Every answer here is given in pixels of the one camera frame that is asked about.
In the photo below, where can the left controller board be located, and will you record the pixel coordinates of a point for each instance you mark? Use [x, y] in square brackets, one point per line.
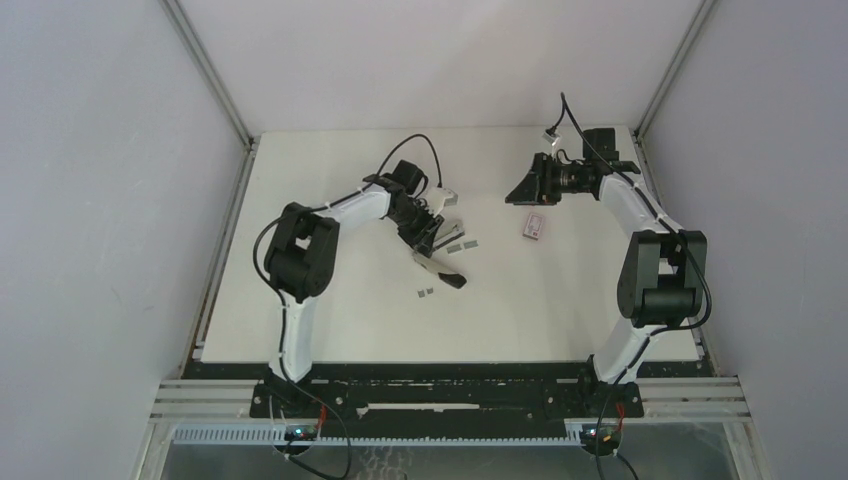
[301, 434]

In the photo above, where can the white cable duct rail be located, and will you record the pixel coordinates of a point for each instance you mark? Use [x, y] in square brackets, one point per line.
[268, 435]

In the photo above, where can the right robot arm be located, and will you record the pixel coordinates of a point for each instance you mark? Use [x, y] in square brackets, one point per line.
[661, 286]

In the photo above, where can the grey black long stapler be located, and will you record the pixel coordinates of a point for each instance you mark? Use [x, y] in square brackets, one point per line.
[436, 263]

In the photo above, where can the closed red staple box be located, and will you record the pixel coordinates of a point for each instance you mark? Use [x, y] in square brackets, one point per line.
[533, 226]

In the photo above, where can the right aluminium frame post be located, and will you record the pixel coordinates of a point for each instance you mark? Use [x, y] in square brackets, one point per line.
[694, 30]

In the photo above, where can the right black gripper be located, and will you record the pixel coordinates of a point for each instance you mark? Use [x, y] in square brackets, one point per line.
[536, 188]

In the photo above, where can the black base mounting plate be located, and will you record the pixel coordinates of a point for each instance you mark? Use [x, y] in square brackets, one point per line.
[489, 400]

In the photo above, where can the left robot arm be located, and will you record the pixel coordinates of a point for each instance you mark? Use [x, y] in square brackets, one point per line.
[300, 259]

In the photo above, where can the controller board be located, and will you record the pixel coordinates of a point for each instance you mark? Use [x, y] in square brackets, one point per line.
[600, 442]
[301, 434]

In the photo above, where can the aluminium frame post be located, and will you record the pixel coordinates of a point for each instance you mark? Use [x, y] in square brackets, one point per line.
[694, 30]
[198, 53]

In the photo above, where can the right controller board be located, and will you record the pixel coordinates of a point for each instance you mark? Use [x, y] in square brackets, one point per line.
[600, 442]

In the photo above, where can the left aluminium frame post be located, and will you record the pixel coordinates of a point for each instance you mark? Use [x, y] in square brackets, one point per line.
[198, 53]

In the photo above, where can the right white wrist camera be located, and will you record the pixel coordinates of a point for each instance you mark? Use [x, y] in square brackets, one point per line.
[552, 137]

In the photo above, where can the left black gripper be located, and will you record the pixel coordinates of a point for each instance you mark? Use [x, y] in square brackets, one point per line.
[422, 239]

